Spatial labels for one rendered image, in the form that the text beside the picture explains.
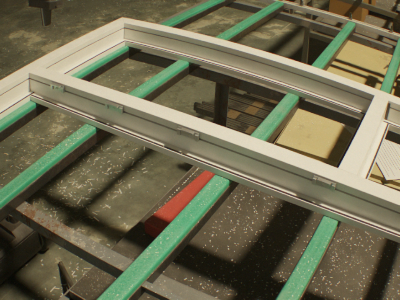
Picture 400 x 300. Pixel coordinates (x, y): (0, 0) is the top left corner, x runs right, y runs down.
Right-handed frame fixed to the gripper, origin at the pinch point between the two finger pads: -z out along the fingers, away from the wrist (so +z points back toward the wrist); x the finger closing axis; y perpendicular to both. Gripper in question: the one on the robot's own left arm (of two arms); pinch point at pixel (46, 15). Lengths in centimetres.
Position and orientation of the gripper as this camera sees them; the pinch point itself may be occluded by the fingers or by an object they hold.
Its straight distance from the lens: 133.1
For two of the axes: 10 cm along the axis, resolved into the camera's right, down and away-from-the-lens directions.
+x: 8.5, 3.2, -4.1
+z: 0.4, -8.2, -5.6
